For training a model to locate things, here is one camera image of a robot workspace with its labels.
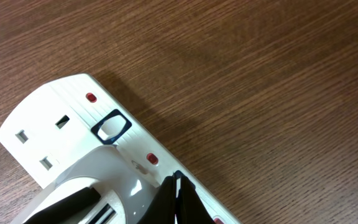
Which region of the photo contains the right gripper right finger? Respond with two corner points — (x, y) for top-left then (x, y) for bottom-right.
(175, 176), (214, 224)

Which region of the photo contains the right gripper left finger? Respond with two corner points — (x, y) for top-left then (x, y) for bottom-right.
(138, 176), (177, 224)

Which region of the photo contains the white USB charger plug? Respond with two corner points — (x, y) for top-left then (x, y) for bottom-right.
(13, 146), (162, 223)

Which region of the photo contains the white power strip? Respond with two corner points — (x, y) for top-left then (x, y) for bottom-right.
(0, 73), (238, 223)

